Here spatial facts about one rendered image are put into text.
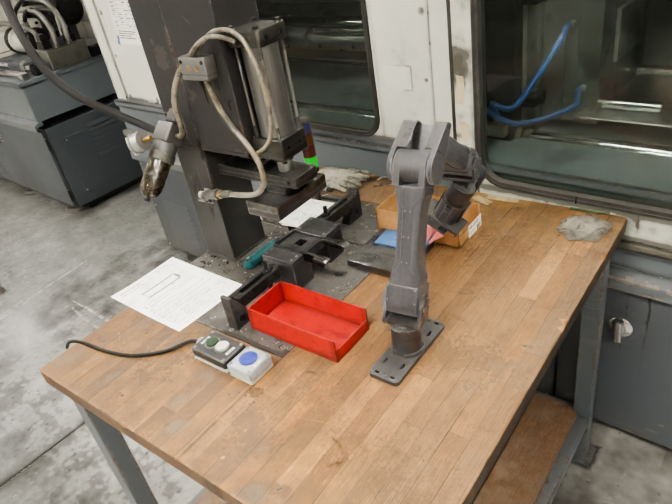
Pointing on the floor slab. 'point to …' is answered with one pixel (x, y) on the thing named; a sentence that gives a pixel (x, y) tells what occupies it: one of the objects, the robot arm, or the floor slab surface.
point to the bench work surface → (435, 477)
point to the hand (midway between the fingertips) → (430, 240)
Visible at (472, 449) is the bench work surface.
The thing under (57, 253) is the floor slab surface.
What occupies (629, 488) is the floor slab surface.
